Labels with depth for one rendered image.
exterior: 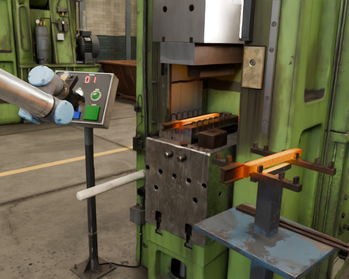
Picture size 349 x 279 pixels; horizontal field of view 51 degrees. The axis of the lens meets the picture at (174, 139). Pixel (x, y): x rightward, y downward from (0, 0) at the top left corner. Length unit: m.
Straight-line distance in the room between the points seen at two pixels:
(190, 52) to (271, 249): 0.87
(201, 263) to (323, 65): 1.09
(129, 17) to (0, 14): 5.57
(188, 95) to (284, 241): 1.04
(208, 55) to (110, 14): 9.39
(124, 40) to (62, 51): 4.83
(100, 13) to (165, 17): 9.15
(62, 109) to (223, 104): 1.04
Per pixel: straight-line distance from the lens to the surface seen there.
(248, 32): 1.60
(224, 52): 1.81
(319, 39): 1.90
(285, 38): 1.57
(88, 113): 1.91
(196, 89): 2.10
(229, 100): 2.10
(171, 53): 1.70
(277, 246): 1.27
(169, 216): 1.81
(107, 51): 10.93
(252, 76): 1.61
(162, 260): 2.04
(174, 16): 1.70
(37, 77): 1.52
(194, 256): 1.80
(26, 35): 6.35
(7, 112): 6.46
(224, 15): 1.71
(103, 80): 1.96
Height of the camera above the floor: 1.37
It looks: 15 degrees down
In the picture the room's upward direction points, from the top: 1 degrees clockwise
